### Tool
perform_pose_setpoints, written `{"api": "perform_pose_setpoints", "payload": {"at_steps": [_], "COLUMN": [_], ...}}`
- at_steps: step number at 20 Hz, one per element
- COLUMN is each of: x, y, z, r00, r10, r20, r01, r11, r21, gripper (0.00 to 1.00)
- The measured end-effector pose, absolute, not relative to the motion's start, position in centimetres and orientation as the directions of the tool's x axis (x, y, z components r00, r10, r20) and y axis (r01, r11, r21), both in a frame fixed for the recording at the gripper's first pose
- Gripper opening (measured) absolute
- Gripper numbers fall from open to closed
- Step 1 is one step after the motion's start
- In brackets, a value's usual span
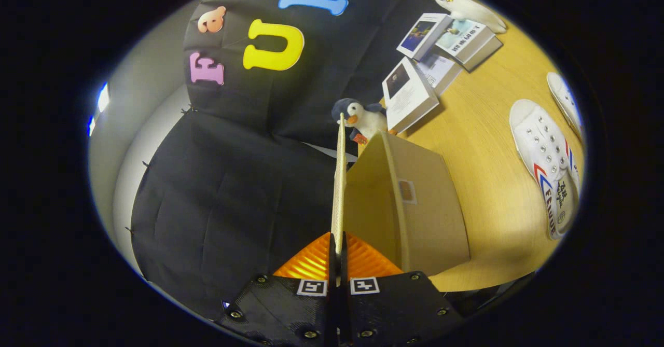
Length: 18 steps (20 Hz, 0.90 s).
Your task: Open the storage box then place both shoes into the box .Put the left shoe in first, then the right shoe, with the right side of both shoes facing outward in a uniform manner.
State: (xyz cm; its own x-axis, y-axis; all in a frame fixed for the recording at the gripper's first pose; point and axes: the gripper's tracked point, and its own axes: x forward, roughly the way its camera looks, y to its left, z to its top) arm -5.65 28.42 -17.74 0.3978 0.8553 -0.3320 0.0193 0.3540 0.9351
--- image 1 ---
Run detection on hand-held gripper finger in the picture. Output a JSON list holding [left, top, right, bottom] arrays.
[[218, 232, 338, 347], [340, 232, 465, 347]]

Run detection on beige fabric storage box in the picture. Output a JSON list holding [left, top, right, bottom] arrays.
[[331, 113, 471, 277]]

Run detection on white shoe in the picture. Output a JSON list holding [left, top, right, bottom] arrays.
[[546, 72, 585, 141], [509, 99, 580, 240]]

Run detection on penguin plush toy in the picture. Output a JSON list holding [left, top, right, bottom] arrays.
[[332, 98, 397, 145]]

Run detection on white portrait cover book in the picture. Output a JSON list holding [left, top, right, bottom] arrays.
[[382, 57, 439, 135]]

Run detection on thin white text book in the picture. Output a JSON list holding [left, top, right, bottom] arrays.
[[415, 51, 463, 96]]

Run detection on blue cover book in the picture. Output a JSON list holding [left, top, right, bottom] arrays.
[[397, 13, 453, 61]]

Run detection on thick grey-edged book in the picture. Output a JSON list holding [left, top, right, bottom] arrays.
[[462, 36, 504, 73]]

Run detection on teal cover book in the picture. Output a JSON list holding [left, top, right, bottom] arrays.
[[435, 19, 496, 65]]

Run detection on small ceiling spotlight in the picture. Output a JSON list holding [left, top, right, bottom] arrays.
[[88, 82, 110, 137]]

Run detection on white duck plush toy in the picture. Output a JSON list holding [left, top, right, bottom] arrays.
[[432, 0, 508, 34]]

